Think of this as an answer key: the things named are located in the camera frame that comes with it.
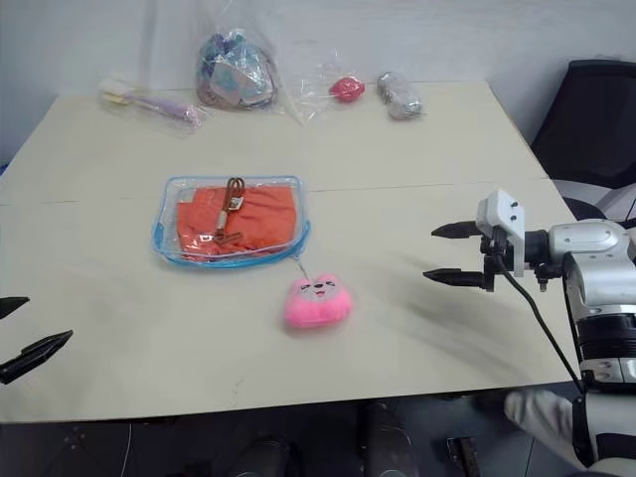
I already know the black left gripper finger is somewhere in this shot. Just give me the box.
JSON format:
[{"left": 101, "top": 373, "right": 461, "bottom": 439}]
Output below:
[
  {"left": 0, "top": 296, "right": 32, "bottom": 320},
  {"left": 0, "top": 329, "right": 75, "bottom": 386}
]

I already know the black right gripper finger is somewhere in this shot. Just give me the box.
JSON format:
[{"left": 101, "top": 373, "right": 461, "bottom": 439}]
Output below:
[
  {"left": 430, "top": 221, "right": 482, "bottom": 243},
  {"left": 421, "top": 267, "right": 486, "bottom": 290}
]

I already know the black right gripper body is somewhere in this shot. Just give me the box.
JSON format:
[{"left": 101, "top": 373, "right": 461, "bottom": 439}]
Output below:
[{"left": 477, "top": 232, "right": 510, "bottom": 293}]

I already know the clear pouch with orange cloth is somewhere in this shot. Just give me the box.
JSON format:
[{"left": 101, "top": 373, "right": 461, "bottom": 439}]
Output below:
[{"left": 149, "top": 174, "right": 313, "bottom": 270}]

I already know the orange cloth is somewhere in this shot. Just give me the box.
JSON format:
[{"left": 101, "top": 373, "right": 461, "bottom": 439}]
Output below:
[{"left": 175, "top": 184, "right": 300, "bottom": 260}]

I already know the clear bag of colourful items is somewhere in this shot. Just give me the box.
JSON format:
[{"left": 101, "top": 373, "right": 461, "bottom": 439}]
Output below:
[{"left": 192, "top": 28, "right": 280, "bottom": 109}]

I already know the pink plush toy charm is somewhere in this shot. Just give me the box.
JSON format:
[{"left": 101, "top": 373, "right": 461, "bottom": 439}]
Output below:
[{"left": 283, "top": 257, "right": 355, "bottom": 330}]

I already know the silver glitter pouch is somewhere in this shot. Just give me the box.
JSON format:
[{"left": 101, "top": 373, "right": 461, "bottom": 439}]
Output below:
[{"left": 375, "top": 70, "right": 427, "bottom": 121}]

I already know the white cloth-covered shape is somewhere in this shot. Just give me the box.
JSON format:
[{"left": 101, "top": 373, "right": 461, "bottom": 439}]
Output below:
[{"left": 503, "top": 387, "right": 600, "bottom": 469}]

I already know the black office chair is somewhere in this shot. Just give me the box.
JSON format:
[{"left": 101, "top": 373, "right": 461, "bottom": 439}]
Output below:
[{"left": 528, "top": 59, "right": 636, "bottom": 223}]

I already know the red lips lollipop in wrap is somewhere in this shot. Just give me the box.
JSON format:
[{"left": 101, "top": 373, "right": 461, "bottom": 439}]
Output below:
[{"left": 296, "top": 49, "right": 370, "bottom": 126}]

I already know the purple brush in clear wrap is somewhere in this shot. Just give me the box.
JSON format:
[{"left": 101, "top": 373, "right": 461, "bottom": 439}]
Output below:
[{"left": 96, "top": 78, "right": 211, "bottom": 141}]

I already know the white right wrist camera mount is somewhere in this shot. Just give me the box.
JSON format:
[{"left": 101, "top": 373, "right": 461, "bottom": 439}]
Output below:
[{"left": 475, "top": 189, "right": 529, "bottom": 278}]

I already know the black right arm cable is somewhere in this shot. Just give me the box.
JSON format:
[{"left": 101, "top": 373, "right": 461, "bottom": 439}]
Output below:
[{"left": 492, "top": 247, "right": 588, "bottom": 395}]

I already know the brown strap with tag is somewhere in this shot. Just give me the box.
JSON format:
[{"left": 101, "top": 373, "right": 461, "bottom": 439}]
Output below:
[{"left": 213, "top": 176, "right": 248, "bottom": 245}]

